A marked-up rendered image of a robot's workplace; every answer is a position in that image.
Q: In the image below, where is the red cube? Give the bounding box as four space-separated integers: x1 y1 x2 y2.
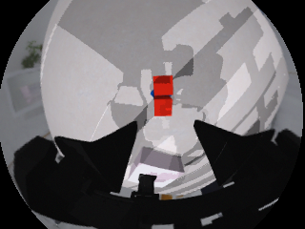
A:
152 75 174 95
153 95 173 117

